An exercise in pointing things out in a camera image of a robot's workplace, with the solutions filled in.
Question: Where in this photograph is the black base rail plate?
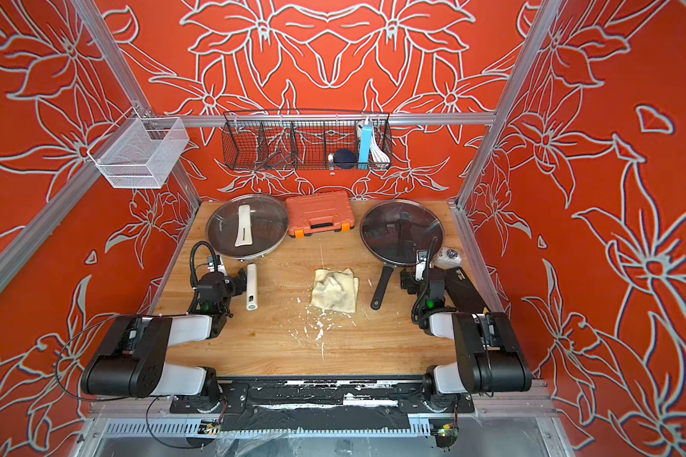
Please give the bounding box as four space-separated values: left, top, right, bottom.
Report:
170 375 474 436

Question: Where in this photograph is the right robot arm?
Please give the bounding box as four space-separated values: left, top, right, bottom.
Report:
400 267 533 399

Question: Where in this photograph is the dark blue round object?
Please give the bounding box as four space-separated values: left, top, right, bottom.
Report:
332 149 358 169

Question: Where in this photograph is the crumpled clear plastic wrapper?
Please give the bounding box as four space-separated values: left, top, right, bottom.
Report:
432 247 463 270

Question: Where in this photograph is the orange plastic tool case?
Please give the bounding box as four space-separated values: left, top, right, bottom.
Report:
285 190 356 238

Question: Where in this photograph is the glass lid with white handle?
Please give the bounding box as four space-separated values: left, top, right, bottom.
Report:
206 194 290 261

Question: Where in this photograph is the dark pan with white handle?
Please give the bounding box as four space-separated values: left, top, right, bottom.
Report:
220 255 267 312

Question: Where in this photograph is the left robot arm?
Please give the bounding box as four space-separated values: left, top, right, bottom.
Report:
80 270 248 406

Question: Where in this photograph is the white mesh basket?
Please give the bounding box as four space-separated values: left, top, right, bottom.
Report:
91 117 189 190

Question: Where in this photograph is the black frying pan with lid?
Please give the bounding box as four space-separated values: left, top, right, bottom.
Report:
359 199 445 310

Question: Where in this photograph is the cream yellow cloth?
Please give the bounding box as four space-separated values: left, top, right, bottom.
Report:
311 268 359 314

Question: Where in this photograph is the black wire basket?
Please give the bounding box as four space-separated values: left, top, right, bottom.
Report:
221 110 394 171

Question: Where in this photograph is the white coiled cable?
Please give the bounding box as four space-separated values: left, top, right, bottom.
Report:
356 119 391 167

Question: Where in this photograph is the light blue box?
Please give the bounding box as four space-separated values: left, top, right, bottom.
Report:
357 124 373 169

